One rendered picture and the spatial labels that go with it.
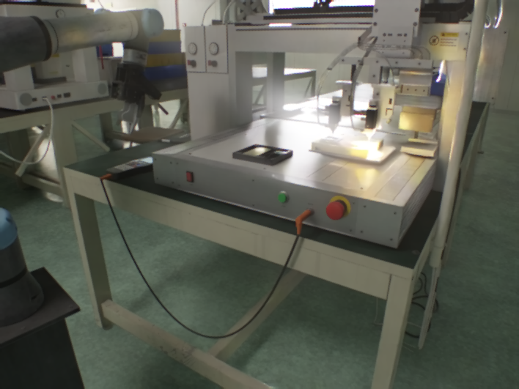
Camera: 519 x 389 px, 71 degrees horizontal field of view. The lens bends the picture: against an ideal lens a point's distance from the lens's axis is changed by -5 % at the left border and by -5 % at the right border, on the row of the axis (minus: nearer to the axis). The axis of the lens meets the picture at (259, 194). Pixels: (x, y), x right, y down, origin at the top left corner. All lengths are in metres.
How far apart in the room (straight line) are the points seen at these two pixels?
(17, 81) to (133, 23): 1.89
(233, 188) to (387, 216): 0.39
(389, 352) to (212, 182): 0.60
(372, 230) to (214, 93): 0.96
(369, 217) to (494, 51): 0.81
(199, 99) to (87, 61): 1.67
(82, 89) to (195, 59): 1.62
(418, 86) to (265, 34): 0.56
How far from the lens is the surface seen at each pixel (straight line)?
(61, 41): 0.97
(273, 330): 1.73
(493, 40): 1.45
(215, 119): 1.59
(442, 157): 1.20
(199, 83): 1.62
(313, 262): 0.88
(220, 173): 0.99
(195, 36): 1.61
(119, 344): 1.76
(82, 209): 1.54
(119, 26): 1.07
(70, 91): 3.05
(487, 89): 1.46
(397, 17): 1.08
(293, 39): 1.30
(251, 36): 1.39
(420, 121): 1.24
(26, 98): 2.91
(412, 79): 1.07
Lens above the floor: 1.16
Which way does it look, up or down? 22 degrees down
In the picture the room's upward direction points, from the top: straight up
